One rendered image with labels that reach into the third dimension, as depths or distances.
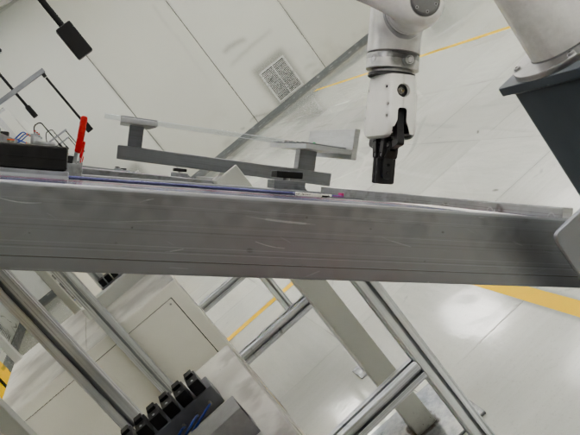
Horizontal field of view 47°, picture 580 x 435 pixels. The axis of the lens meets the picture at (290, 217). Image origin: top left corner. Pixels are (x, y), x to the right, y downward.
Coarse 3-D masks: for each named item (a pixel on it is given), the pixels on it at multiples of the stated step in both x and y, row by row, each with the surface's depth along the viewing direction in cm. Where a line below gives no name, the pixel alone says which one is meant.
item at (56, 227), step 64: (0, 192) 46; (64, 192) 47; (128, 192) 48; (192, 192) 50; (0, 256) 46; (64, 256) 47; (128, 256) 49; (192, 256) 50; (256, 256) 52; (320, 256) 53; (384, 256) 55; (448, 256) 56; (512, 256) 58
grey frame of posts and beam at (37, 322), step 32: (0, 288) 112; (384, 288) 133; (32, 320) 114; (384, 320) 133; (64, 352) 116; (416, 352) 136; (96, 384) 118; (448, 384) 138; (128, 416) 120; (480, 416) 141
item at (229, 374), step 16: (224, 352) 121; (208, 368) 120; (224, 368) 115; (240, 368) 110; (224, 384) 109; (240, 384) 105; (256, 384) 101; (224, 400) 104; (240, 400) 100; (256, 400) 97; (272, 400) 94; (208, 416) 103; (256, 416) 93; (272, 416) 90; (288, 416) 105; (272, 432) 87; (288, 432) 84
